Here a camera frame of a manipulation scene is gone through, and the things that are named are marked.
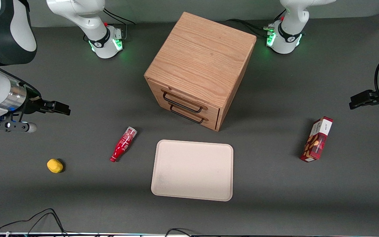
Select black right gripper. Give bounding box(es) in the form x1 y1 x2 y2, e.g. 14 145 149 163
21 85 71 116

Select beige plastic tray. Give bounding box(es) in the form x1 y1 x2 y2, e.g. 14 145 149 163
151 140 234 201

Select yellow lemon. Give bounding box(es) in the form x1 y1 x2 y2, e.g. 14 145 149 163
47 159 63 173

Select red cookie box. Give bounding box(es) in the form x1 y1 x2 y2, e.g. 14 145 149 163
300 116 334 162

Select wooden drawer cabinet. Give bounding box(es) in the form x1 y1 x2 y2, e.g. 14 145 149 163
144 12 257 132

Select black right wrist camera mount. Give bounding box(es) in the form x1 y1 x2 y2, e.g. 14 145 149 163
0 120 38 133

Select black floor cable pair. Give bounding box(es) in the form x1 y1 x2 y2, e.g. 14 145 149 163
0 208 69 236

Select black right arm base cable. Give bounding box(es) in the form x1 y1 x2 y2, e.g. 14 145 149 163
103 8 136 25

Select black arm base cable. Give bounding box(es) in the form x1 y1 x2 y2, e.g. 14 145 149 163
103 8 136 25
226 19 269 37

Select black wire drawer handle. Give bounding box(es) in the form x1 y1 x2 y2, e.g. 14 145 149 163
163 91 203 113
170 105 205 124

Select black left arm base cable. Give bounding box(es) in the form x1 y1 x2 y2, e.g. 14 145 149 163
226 19 269 37

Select black short floor cable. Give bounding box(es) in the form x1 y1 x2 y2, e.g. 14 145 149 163
165 228 194 237

